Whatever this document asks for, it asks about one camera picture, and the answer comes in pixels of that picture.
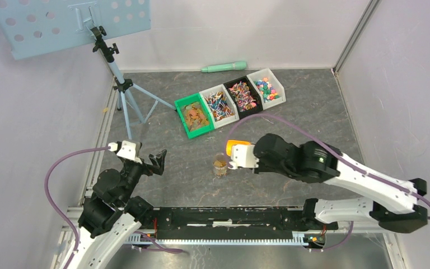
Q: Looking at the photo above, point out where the black lollipop bin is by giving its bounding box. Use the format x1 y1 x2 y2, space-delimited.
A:
223 76 263 119

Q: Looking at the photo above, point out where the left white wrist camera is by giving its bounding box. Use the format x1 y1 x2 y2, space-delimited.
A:
108 140 143 164

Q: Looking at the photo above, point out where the light blue music stand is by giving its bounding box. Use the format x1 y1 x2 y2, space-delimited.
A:
0 0 176 138

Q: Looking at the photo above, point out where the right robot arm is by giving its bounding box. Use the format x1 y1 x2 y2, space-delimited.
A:
253 133 428 234

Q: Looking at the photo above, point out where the yellow plastic scoop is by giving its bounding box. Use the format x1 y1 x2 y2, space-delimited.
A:
226 140 251 157

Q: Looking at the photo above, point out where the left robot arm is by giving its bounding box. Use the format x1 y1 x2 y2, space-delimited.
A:
61 150 167 268

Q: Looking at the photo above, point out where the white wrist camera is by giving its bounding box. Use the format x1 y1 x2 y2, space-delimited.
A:
228 144 258 170
108 140 143 164

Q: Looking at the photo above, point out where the green candy bin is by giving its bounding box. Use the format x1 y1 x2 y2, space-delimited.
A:
175 93 214 139

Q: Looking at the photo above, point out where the white lollipop bin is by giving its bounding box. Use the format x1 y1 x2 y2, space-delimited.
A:
199 84 240 129

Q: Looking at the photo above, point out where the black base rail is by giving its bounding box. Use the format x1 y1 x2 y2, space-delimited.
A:
141 206 339 240

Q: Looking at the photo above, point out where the clear plastic jar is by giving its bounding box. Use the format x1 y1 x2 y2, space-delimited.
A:
212 153 228 177

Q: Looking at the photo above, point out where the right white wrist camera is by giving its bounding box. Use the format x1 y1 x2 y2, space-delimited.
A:
228 144 258 170

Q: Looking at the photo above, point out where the mint green cylindrical handle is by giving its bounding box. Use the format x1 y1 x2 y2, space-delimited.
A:
200 61 247 73

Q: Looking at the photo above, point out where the white candy bin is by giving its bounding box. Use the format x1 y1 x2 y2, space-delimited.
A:
247 68 286 110

